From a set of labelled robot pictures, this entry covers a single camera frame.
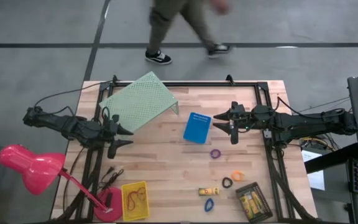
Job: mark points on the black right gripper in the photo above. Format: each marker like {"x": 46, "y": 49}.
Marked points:
{"x": 242, "y": 119}

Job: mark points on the blue plastic basket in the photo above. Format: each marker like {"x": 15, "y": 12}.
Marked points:
{"x": 197, "y": 127}

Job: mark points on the yellow snack bag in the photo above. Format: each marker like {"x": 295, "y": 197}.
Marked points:
{"x": 252, "y": 203}

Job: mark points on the black aluminium table frame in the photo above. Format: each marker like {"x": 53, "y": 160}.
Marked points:
{"x": 197, "y": 84}

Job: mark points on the black plastic basket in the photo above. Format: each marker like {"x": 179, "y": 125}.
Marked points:
{"x": 264, "y": 202}

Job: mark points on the white paper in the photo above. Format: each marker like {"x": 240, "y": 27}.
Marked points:
{"x": 317, "y": 182}

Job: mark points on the yellow plastic basket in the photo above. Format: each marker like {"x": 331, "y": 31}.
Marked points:
{"x": 126, "y": 202}

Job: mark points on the black desk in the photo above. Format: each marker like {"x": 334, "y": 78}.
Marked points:
{"x": 331, "y": 158}

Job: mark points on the pink desk lamp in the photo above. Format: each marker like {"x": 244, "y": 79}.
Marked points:
{"x": 33, "y": 168}

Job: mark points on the red rubber band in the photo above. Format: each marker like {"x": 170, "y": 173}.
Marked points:
{"x": 143, "y": 190}
{"x": 129, "y": 202}

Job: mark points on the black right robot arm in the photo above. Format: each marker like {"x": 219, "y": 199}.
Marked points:
{"x": 306, "y": 123}

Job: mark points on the person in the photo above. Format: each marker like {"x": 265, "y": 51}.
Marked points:
{"x": 163, "y": 25}

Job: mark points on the green perforated metal shelf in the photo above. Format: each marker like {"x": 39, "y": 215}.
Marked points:
{"x": 138, "y": 102}

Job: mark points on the grey metal bracket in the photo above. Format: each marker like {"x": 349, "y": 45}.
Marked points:
{"x": 267, "y": 133}

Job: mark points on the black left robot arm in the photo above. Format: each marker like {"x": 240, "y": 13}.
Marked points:
{"x": 73, "y": 127}

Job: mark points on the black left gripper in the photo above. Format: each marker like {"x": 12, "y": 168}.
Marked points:
{"x": 109, "y": 135}

